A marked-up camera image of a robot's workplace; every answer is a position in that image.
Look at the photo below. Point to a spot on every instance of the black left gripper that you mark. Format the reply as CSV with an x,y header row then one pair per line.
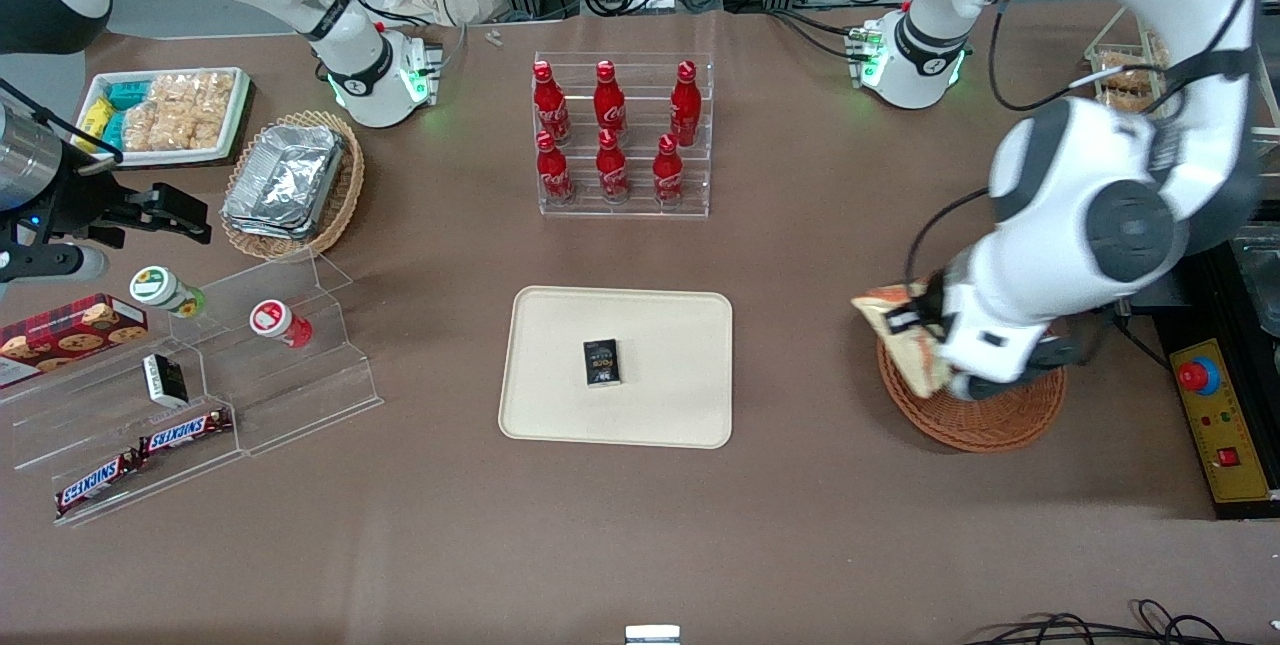
x,y
929,304

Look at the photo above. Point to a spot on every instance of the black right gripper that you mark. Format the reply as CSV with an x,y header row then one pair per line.
x,y
82,201

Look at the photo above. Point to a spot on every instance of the triangular sandwich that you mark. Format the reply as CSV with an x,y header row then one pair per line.
x,y
915,367

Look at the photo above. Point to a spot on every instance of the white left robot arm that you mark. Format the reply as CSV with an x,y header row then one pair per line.
x,y
1090,215

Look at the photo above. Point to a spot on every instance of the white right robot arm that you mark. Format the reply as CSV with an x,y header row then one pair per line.
x,y
350,45

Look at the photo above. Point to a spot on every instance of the white rectangular snack tray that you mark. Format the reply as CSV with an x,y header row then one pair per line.
x,y
165,158

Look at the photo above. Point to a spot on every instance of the brown round wicker basket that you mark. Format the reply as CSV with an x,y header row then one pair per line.
x,y
1000,422

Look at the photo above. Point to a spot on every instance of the light oval wicker basket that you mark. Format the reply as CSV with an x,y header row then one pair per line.
x,y
346,197

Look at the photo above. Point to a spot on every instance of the cream plastic tray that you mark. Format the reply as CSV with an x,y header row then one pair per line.
x,y
560,375

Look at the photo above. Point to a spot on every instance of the green lid drink bottle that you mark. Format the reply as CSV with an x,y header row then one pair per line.
x,y
160,289

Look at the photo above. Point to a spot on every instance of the clear bag of crackers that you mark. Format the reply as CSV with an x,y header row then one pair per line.
x,y
212,110
155,120

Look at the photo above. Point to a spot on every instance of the aluminium foil container stack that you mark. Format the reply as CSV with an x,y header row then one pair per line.
x,y
285,180

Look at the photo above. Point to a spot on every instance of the yellow snack pack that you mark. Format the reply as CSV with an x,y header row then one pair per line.
x,y
94,118

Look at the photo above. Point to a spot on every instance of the teal snack pack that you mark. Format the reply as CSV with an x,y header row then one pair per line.
x,y
127,93

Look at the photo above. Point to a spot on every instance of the red lid drink bottle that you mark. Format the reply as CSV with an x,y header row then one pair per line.
x,y
275,320

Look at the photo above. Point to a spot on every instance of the red plaid cookie box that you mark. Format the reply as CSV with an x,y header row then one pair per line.
x,y
70,333

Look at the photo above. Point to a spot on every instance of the small black white box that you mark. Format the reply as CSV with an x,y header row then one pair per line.
x,y
165,380

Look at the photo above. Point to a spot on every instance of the Snickers chocolate bar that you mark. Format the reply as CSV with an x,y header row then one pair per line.
x,y
185,432
98,483

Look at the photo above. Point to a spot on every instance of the clear acrylic step display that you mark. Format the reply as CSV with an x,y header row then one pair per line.
x,y
300,400

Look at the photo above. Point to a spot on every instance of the red cola bottle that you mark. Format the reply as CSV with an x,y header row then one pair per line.
x,y
549,105
667,171
608,103
612,169
553,170
685,105

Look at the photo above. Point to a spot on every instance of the clear acrylic bottle rack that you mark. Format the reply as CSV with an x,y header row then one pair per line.
x,y
640,208

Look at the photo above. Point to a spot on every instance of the clear bag of pastries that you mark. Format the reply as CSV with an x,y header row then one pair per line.
x,y
1125,70

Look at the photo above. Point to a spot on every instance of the yellow emergency stop control box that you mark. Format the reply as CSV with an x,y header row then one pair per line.
x,y
1225,425

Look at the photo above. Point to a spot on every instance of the small black card box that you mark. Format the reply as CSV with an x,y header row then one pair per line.
x,y
602,363

